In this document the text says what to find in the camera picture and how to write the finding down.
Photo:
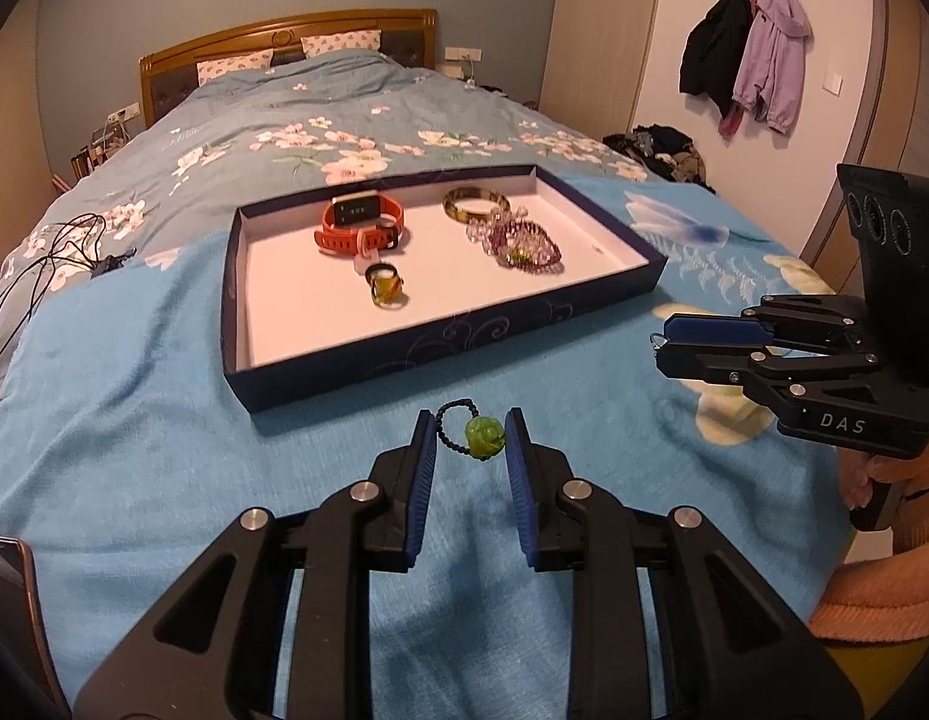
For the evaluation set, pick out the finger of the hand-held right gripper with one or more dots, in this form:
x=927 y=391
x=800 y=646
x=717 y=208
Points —
x=704 y=362
x=704 y=328

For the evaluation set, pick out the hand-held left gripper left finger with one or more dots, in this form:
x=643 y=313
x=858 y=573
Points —
x=421 y=487

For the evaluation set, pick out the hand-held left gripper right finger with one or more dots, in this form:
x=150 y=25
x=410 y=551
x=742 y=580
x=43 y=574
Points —
x=520 y=487

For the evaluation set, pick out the green carved pendant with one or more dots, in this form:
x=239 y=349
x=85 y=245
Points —
x=485 y=437

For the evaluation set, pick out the dark blue shallow box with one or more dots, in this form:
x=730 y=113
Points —
x=449 y=285

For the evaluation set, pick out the person's right hand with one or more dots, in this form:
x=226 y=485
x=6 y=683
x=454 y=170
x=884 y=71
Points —
x=861 y=491

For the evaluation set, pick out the dark clothes pile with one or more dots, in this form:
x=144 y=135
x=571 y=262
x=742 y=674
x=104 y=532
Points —
x=659 y=154

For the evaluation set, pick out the orange smartwatch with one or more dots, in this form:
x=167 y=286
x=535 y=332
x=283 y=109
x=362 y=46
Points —
x=337 y=240

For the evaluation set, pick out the black hanging jacket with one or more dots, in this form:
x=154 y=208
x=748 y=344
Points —
x=711 y=52

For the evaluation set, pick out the tortoiseshell bangle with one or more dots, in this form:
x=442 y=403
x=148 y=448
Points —
x=455 y=210

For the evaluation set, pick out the purple hanging jacket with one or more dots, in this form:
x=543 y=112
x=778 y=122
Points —
x=775 y=60

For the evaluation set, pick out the blue flower print blanket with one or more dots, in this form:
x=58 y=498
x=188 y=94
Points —
x=134 y=427

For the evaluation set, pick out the person's yellow garment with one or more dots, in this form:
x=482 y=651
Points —
x=884 y=679

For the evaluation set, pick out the blue floral duvet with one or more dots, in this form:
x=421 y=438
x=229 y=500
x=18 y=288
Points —
x=284 y=112

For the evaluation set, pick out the smartphone with brown case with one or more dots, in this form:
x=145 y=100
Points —
x=14 y=615

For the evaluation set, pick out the heart print pillow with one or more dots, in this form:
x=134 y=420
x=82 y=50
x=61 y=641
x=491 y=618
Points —
x=235 y=67
x=340 y=43

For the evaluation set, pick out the bedside books and chargers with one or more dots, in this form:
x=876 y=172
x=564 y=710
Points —
x=97 y=154

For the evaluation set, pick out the wooden headboard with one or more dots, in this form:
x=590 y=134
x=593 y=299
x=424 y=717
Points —
x=164 y=82

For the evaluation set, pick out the white light switch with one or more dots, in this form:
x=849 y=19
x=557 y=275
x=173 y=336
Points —
x=834 y=81

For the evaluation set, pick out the white wall socket panel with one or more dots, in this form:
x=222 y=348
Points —
x=460 y=53

